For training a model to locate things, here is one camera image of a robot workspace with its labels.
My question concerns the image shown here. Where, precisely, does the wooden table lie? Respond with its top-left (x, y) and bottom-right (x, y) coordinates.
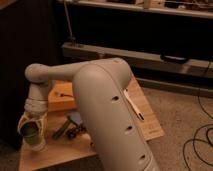
top-left (19, 78), bottom-right (164, 171)

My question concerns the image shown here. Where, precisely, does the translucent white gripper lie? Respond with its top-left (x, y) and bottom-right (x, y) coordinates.
top-left (17, 112), bottom-right (47, 151)

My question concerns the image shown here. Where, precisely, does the grey metal shelf rail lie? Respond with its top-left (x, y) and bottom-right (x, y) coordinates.
top-left (62, 42), bottom-right (213, 78)

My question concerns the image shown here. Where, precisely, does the upper wooden shelf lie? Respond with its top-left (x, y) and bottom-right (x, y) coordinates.
top-left (56, 0), bottom-right (213, 20)

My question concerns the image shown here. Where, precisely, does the black handle on shelf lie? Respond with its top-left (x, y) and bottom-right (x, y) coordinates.
top-left (160, 54), bottom-right (189, 64)

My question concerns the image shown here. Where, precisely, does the bunch of dark grapes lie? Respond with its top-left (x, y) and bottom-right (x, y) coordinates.
top-left (66, 126), bottom-right (86, 140)

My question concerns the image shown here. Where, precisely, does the yellow plastic tray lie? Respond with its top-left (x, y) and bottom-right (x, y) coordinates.
top-left (48, 82), bottom-right (76, 112)

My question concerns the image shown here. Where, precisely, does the dark metal cup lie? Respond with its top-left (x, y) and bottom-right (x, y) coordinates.
top-left (20, 122), bottom-right (40, 146)

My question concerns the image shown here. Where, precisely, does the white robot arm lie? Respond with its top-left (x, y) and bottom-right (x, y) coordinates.
top-left (17, 58), bottom-right (160, 171)

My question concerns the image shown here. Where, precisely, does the white spoon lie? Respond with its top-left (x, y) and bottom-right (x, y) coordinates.
top-left (124, 89), bottom-right (144, 121)

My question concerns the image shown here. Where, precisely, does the black floor cable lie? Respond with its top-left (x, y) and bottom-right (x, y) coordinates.
top-left (182, 59), bottom-right (213, 171)

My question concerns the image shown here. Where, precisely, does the metal clamp pole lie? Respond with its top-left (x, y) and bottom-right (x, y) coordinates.
top-left (63, 0), bottom-right (76, 45)

